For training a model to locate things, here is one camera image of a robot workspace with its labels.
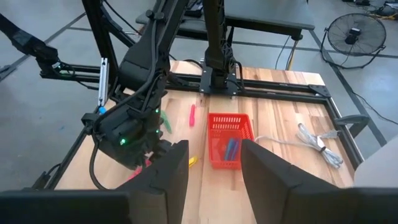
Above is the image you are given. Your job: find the red plastic basket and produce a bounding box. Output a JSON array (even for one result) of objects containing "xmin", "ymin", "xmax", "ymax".
[{"xmin": 206, "ymin": 112, "xmax": 256, "ymax": 170}]

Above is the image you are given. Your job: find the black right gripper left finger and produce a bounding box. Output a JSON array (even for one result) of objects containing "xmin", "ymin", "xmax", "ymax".
[{"xmin": 0, "ymin": 139, "xmax": 190, "ymax": 224}]

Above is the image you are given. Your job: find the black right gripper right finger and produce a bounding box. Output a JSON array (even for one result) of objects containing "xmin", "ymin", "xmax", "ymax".
[{"xmin": 240, "ymin": 138, "xmax": 398, "ymax": 224}]

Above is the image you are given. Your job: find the white shade wooden table lamp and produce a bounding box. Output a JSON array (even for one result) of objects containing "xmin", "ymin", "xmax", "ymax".
[{"xmin": 353, "ymin": 133, "xmax": 398, "ymax": 189}]

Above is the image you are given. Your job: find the pink highlighter marker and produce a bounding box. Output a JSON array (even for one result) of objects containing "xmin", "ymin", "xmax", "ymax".
[
  {"xmin": 125, "ymin": 158, "xmax": 153, "ymax": 184},
  {"xmin": 188, "ymin": 103, "xmax": 197, "ymax": 128}
]

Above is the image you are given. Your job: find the black floor fan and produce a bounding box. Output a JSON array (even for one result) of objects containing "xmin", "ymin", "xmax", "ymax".
[{"xmin": 319, "ymin": 12, "xmax": 388, "ymax": 70}]

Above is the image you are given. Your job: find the black frame clamp bracket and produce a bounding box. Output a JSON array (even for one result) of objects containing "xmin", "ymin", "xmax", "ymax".
[{"xmin": 335, "ymin": 114, "xmax": 371, "ymax": 138}]

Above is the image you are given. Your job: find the black floor cable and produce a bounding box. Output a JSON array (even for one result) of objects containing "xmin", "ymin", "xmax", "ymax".
[{"xmin": 351, "ymin": 89, "xmax": 398, "ymax": 126}]

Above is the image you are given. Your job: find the black metal rig frame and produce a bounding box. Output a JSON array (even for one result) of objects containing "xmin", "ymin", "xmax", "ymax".
[{"xmin": 30, "ymin": 0, "xmax": 379, "ymax": 190}]

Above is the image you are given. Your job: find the dark grey desk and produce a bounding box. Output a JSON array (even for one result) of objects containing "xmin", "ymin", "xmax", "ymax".
[{"xmin": 135, "ymin": 0, "xmax": 316, "ymax": 42}]

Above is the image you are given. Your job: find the green marker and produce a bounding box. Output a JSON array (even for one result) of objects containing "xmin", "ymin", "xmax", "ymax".
[{"xmin": 159, "ymin": 110, "xmax": 173, "ymax": 134}]

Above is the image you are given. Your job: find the silver aluminium extrusion bar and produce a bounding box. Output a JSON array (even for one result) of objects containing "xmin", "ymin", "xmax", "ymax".
[{"xmin": 97, "ymin": 57, "xmax": 110, "ymax": 107}]

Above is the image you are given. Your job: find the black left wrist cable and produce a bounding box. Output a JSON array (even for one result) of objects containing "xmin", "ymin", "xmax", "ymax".
[{"xmin": 88, "ymin": 136, "xmax": 108, "ymax": 190}]

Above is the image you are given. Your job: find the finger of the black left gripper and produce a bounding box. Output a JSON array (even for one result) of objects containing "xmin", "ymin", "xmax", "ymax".
[{"xmin": 157, "ymin": 139, "xmax": 173, "ymax": 156}]

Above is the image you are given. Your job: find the yellow cable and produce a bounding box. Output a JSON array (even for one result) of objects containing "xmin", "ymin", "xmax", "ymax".
[{"xmin": 285, "ymin": 39, "xmax": 300, "ymax": 72}]

